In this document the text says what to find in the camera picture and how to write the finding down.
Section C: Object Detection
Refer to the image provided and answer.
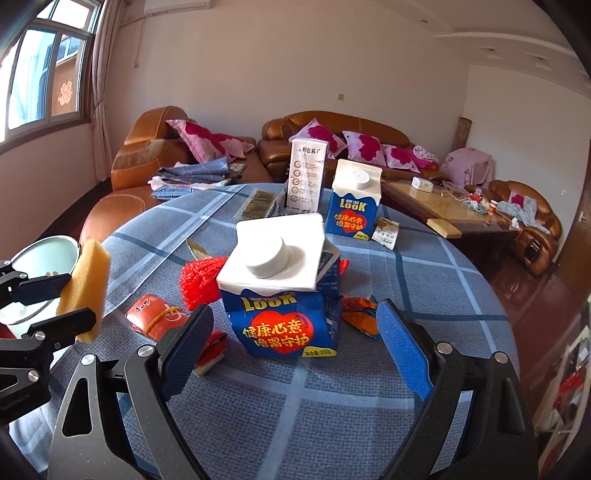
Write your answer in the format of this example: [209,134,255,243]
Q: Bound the blue milk carton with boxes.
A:
[216,213,341,358]
[324,159,384,241]

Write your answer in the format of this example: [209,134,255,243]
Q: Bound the blue plaid tablecloth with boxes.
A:
[9,182,520,480]

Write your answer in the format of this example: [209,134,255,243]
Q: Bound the brown leather chaise sofa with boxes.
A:
[78,106,273,259]

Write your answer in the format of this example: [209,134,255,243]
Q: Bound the brown leather armchair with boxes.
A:
[464,180,563,277]

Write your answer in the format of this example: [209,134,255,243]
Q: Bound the long pink floral pillow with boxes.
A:
[165,119,256,163]

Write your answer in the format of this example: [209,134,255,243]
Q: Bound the brown wooden door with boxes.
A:
[556,203,591,319]

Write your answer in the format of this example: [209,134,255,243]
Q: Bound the red foam net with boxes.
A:
[179,256,232,310]

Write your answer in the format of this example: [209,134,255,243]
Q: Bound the yellow sponge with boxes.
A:
[55,239,112,343]

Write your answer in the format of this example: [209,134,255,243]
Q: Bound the pink floral cover cloth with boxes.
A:
[438,148,492,188]

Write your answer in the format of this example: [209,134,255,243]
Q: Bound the tall white carton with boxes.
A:
[285,138,329,215]

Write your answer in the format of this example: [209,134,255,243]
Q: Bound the red snack packet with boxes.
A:
[124,294,190,340]
[194,332,229,374]

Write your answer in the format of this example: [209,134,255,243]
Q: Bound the clear gold packet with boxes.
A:
[235,190,278,220]

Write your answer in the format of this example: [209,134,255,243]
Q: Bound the brown leather three-seat sofa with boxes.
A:
[256,111,451,185]

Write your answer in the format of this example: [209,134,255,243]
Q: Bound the small paper packet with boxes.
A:
[373,219,400,250]

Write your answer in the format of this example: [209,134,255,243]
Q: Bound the white air conditioner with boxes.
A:
[143,0,214,17]

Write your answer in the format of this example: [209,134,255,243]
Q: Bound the red gold foil wrapper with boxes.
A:
[341,295,384,341]

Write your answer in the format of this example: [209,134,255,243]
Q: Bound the window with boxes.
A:
[0,0,105,144]

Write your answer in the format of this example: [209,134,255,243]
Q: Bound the pink rolled blanket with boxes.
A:
[412,145,439,171]

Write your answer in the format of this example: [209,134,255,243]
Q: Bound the white storage rack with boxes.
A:
[531,323,591,472]

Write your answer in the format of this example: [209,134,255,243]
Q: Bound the folded blue plaid bedsheets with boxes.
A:
[148,157,245,200]

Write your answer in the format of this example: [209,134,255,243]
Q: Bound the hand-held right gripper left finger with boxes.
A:
[46,303,215,480]

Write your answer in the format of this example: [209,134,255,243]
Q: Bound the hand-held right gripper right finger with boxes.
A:
[375,299,541,480]

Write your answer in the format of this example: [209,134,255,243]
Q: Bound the tall patterned cylinder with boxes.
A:
[455,117,472,153]

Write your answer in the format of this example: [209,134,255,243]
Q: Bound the beige curtain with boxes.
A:
[88,0,122,183]

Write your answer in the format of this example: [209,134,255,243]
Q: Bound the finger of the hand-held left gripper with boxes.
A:
[0,307,97,371]
[0,260,73,308]

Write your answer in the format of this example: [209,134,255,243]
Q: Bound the light blue clothing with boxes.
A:
[496,194,550,232]

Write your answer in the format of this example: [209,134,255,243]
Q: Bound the wooden coffee table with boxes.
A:
[379,178,520,241]

